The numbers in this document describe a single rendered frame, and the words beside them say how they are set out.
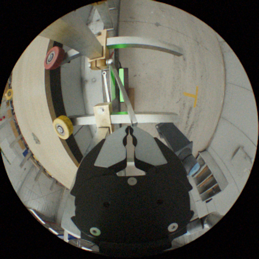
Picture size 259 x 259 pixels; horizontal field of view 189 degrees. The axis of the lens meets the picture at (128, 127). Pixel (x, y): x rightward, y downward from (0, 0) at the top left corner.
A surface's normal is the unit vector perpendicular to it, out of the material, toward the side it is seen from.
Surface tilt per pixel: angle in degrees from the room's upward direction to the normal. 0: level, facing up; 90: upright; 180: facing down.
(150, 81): 0
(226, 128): 90
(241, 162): 90
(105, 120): 0
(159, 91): 0
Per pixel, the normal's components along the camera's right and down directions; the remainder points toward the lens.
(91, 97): 0.02, 0.49
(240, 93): -1.00, 0.02
